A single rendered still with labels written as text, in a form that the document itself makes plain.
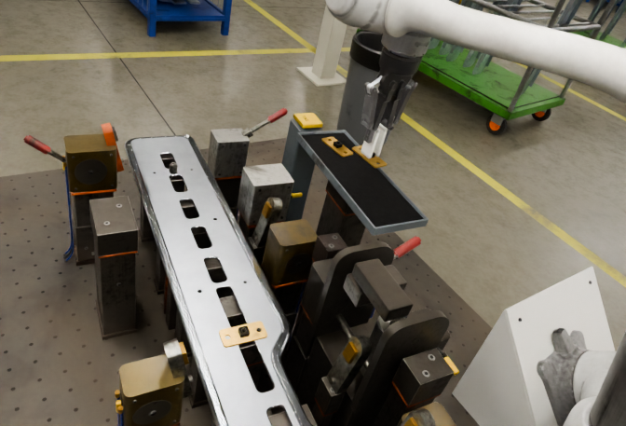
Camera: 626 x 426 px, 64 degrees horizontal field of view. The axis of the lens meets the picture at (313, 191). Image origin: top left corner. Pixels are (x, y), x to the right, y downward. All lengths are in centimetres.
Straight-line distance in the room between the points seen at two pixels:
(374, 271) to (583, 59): 45
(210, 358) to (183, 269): 22
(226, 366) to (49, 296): 65
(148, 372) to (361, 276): 37
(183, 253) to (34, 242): 60
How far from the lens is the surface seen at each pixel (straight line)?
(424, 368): 85
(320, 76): 465
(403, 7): 80
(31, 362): 132
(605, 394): 96
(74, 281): 146
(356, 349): 87
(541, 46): 81
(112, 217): 113
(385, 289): 84
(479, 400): 135
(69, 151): 128
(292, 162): 135
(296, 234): 105
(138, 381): 84
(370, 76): 348
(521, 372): 123
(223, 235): 114
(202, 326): 96
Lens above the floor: 175
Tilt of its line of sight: 34 degrees down
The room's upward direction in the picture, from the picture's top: 14 degrees clockwise
